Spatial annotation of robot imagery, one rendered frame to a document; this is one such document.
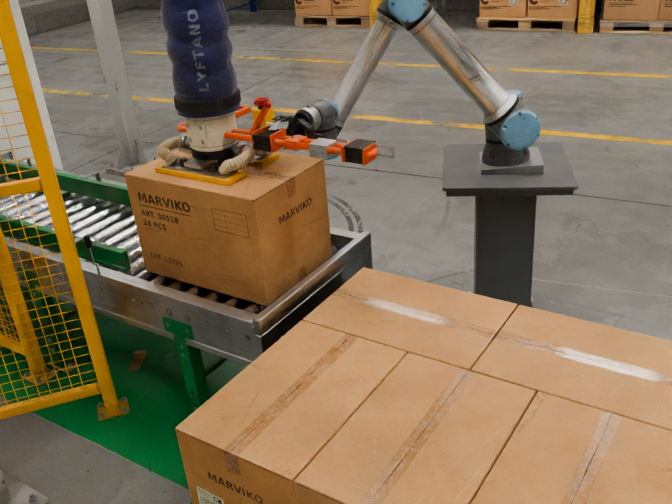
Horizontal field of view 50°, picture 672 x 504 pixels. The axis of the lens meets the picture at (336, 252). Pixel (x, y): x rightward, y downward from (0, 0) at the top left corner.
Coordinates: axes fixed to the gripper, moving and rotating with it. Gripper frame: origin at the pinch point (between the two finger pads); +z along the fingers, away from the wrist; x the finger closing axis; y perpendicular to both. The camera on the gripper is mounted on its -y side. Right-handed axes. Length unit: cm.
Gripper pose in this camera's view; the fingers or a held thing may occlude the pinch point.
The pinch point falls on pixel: (273, 139)
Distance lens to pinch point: 242.8
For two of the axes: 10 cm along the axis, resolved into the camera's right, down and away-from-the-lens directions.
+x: -0.5, -8.9, -4.6
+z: -5.4, 4.1, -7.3
